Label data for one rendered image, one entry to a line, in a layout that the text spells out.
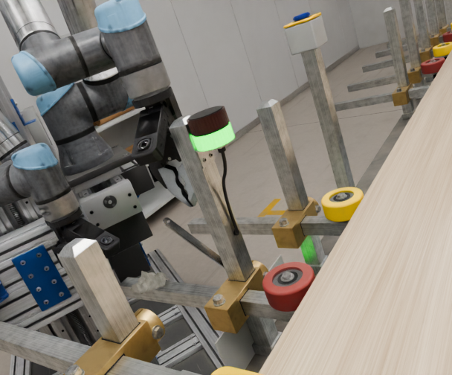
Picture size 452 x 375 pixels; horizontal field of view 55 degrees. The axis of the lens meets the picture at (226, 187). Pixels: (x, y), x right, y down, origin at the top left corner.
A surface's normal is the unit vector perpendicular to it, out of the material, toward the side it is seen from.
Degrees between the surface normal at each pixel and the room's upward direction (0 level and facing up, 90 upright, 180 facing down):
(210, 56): 90
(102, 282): 90
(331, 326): 0
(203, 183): 90
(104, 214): 90
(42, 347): 0
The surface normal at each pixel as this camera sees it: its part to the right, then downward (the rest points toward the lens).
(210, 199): -0.52, 0.47
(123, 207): 0.39, 0.20
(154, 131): -0.38, -0.60
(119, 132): 0.77, -0.04
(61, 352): -0.33, -0.88
